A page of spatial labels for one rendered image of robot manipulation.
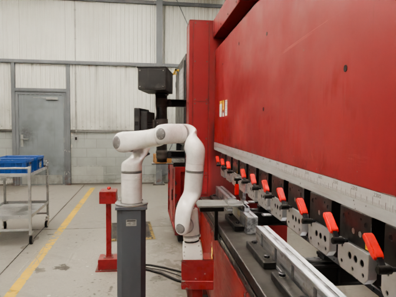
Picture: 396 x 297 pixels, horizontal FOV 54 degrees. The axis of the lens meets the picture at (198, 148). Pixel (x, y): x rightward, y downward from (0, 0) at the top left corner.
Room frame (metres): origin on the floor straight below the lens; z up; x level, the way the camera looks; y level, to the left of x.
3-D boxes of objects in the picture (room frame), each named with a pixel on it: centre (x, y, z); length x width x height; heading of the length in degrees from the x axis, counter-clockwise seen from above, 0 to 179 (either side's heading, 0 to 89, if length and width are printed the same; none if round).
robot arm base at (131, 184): (2.24, 0.39, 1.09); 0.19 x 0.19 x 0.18
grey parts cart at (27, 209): (4.94, 2.34, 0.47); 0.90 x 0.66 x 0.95; 8
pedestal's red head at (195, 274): (1.95, 0.00, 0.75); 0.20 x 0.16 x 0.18; 0
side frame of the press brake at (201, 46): (3.31, -0.33, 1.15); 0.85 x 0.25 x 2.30; 97
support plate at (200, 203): (2.31, -0.12, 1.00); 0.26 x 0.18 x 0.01; 97
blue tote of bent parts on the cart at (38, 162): (5.19, 2.37, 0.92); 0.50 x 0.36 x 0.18; 98
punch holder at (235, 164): (2.35, -0.27, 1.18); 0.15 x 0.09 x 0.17; 7
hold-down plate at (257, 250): (1.72, -0.28, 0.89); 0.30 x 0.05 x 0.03; 7
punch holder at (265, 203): (1.75, -0.34, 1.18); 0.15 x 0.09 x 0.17; 7
